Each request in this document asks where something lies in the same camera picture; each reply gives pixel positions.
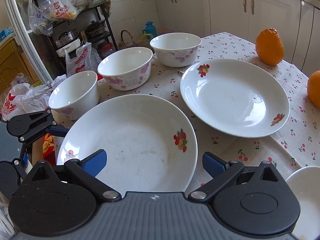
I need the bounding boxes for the white floral bowl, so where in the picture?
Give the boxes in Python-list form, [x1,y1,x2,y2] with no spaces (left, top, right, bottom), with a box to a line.
[150,33,202,68]
[98,47,153,91]
[48,70,100,120]

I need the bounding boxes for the white fruit-print plate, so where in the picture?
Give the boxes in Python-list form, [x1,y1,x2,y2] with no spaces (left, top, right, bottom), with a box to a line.
[180,59,290,138]
[57,94,197,194]

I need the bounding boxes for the white kitchen cabinets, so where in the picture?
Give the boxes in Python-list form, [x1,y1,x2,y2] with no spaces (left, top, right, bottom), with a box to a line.
[155,0,319,75]

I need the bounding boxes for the red snack box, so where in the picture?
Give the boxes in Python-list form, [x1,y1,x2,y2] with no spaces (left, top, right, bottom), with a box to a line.
[42,133,56,165]

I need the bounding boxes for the red white plastic bag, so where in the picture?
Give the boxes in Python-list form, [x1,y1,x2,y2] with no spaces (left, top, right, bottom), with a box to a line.
[65,42,101,77]

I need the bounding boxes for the orange fruit with leaf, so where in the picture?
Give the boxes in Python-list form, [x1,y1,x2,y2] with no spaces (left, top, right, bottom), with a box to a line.
[307,70,320,108]

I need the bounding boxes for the wicker basket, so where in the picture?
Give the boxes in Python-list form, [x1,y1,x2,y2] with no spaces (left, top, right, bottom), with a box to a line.
[118,29,136,49]

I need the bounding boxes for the black metal storage rack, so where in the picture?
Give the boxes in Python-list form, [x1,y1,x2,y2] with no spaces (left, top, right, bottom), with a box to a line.
[28,0,119,61]

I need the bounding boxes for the bumpy orange fruit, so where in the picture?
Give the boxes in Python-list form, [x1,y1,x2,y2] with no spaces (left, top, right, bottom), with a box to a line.
[255,28,284,66]

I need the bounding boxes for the teal thermos jug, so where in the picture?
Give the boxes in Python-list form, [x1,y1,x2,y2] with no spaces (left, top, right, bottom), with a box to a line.
[142,21,157,40]

